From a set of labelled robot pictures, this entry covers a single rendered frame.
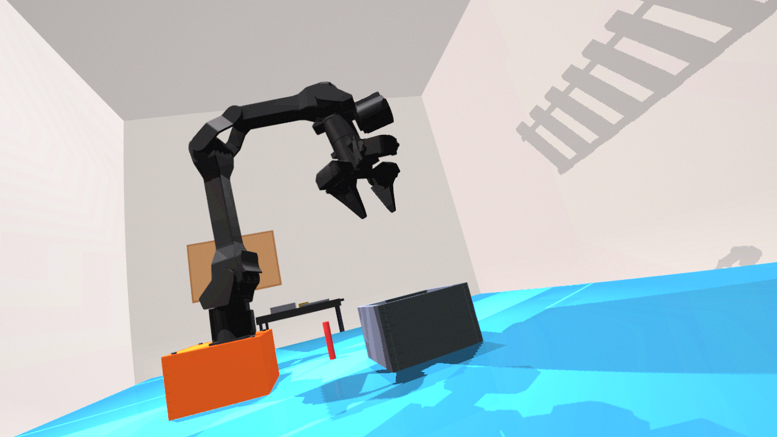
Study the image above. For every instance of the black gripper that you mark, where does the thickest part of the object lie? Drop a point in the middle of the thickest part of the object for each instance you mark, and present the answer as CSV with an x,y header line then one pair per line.
x,y
339,178

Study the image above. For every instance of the red peg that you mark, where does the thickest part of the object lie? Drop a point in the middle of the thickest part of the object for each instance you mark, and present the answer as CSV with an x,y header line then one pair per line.
x,y
329,341

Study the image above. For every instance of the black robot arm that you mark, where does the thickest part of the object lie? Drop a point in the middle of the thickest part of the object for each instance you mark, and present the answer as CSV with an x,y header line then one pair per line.
x,y
234,270

